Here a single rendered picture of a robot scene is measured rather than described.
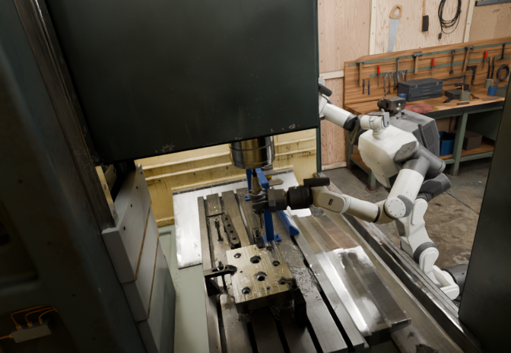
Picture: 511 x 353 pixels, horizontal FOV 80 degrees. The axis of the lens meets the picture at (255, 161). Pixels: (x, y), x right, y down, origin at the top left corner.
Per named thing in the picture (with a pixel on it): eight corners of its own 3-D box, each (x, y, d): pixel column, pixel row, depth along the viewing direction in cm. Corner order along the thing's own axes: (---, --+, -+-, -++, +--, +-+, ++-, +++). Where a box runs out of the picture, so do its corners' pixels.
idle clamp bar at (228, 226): (231, 223, 168) (229, 214, 166) (243, 253, 146) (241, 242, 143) (222, 225, 167) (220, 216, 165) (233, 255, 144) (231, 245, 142)
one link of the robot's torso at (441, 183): (436, 182, 170) (428, 157, 162) (455, 192, 158) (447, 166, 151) (392, 208, 170) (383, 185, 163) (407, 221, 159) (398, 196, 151)
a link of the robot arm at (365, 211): (339, 215, 119) (385, 232, 119) (350, 211, 109) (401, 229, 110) (344, 190, 123) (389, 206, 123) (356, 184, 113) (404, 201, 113)
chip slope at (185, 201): (294, 198, 239) (293, 168, 229) (334, 257, 176) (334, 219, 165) (179, 222, 226) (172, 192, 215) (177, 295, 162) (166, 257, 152)
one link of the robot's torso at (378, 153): (411, 152, 172) (393, 97, 156) (461, 178, 141) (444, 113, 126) (366, 179, 172) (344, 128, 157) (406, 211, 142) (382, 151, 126)
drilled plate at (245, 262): (277, 248, 140) (275, 239, 138) (298, 297, 114) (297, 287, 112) (226, 259, 137) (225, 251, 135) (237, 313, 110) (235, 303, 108)
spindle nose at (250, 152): (233, 154, 117) (228, 123, 112) (274, 149, 116) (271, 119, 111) (228, 172, 102) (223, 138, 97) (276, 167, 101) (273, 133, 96)
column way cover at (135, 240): (169, 261, 146) (141, 163, 125) (163, 356, 103) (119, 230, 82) (159, 263, 145) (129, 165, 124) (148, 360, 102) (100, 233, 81)
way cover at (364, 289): (325, 220, 209) (325, 199, 202) (416, 338, 128) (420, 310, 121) (283, 229, 204) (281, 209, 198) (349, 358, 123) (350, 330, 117)
